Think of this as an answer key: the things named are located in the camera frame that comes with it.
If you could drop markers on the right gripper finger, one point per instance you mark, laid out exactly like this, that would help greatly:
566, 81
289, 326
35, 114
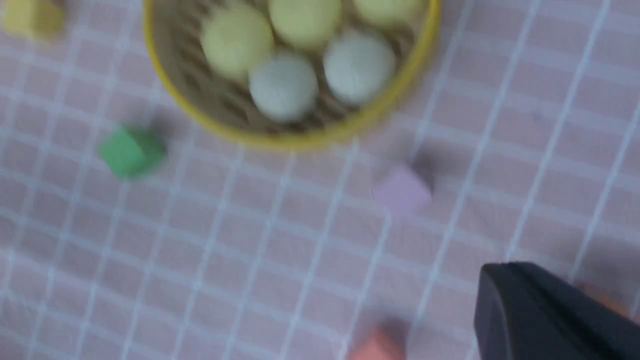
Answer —
524, 312

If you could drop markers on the white bun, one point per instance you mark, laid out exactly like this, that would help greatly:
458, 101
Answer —
285, 87
357, 65

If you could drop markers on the yellow bun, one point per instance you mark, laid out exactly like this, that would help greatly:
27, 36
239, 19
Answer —
235, 39
307, 25
388, 13

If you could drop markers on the yellow bamboo steamer tray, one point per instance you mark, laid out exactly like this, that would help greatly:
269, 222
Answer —
224, 107

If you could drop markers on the orange cube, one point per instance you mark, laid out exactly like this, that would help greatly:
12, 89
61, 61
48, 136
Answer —
380, 345

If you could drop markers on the pink cube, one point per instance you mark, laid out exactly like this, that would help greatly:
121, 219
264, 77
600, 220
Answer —
402, 191

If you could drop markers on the pink checkered tablecloth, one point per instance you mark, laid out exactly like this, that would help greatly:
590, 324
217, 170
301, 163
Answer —
525, 127

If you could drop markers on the green cube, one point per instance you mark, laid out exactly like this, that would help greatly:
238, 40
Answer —
132, 152

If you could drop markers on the yellow cube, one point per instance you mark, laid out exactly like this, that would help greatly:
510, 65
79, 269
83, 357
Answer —
38, 20

